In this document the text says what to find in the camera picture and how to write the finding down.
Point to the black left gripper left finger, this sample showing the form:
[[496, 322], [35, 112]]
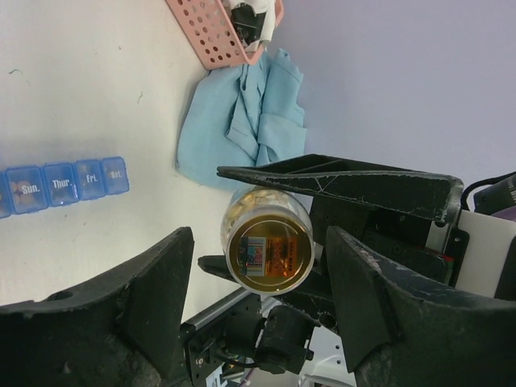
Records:
[[120, 328]]

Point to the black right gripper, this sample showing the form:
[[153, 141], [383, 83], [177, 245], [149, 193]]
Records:
[[408, 236]]

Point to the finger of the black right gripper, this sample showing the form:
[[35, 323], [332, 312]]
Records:
[[315, 287]]

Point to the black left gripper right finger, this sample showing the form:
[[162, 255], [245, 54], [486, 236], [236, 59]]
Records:
[[399, 328]]

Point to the clear bottle of yellow capsules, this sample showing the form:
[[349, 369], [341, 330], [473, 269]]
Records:
[[254, 198]]

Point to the blue weekly pill organizer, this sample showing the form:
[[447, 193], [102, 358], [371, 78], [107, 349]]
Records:
[[31, 188]]

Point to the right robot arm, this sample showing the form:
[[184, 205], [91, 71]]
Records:
[[496, 193]]

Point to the light blue cloth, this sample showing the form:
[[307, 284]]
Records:
[[243, 116]]

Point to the black item in basket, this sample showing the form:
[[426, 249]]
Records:
[[244, 20]]

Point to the white crumpled cloth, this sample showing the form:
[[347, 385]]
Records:
[[266, 24]]

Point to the pink perforated plastic basket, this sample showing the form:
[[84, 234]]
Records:
[[209, 30]]

